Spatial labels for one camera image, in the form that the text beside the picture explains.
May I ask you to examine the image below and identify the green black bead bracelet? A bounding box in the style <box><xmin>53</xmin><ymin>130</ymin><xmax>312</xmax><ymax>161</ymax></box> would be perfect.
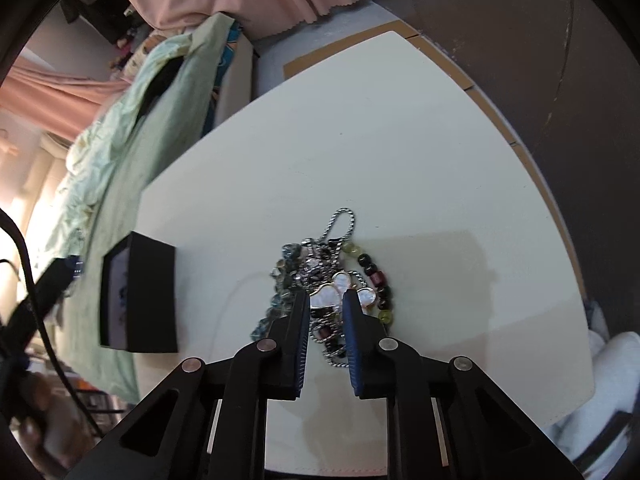
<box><xmin>342</xmin><ymin>239</ymin><xmax>397</xmax><ymax>326</ymax></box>

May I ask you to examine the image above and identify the silver ball chain necklace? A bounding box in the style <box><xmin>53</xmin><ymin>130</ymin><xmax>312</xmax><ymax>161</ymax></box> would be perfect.
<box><xmin>299</xmin><ymin>206</ymin><xmax>359</xmax><ymax>371</ymax></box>

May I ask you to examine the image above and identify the plush teddy bear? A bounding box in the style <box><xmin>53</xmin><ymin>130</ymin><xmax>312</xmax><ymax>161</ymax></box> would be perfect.
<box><xmin>120</xmin><ymin>32</ymin><xmax>166</xmax><ymax>82</ymax></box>

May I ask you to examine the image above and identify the pink curtain left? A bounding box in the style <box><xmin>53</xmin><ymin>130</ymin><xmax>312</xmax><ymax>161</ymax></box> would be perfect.
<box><xmin>1</xmin><ymin>56</ymin><xmax>130</xmax><ymax>141</ymax></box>

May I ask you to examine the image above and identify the black open gift box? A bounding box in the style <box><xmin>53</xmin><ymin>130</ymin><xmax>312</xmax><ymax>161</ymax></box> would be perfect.
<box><xmin>99</xmin><ymin>232</ymin><xmax>178</xmax><ymax>353</ymax></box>

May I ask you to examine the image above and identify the white shell clover bracelet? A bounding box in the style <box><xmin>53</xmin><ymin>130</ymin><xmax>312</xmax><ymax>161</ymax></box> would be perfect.
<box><xmin>308</xmin><ymin>268</ymin><xmax>381</xmax><ymax>316</ymax></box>

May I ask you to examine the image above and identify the white bed mattress base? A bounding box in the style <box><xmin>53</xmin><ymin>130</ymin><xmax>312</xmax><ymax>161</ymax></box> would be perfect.
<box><xmin>201</xmin><ymin>32</ymin><xmax>255</xmax><ymax>136</ymax></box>

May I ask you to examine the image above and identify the green bed sheet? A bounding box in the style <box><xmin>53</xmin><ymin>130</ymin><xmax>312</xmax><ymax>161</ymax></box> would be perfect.
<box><xmin>39</xmin><ymin>14</ymin><xmax>237</xmax><ymax>406</ymax></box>

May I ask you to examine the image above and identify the green bed quilt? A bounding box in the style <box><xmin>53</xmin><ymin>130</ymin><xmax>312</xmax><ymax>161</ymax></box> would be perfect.
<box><xmin>44</xmin><ymin>13</ymin><xmax>239</xmax><ymax>258</ymax></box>

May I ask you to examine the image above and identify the teal stone chip bracelet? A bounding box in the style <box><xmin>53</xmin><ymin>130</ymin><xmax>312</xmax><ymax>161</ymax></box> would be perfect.
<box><xmin>248</xmin><ymin>242</ymin><xmax>304</xmax><ymax>340</ymax></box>

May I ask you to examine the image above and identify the person left hand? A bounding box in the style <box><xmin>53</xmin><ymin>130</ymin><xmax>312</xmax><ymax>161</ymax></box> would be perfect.
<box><xmin>18</xmin><ymin>373</ymin><xmax>96</xmax><ymax>479</ymax></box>

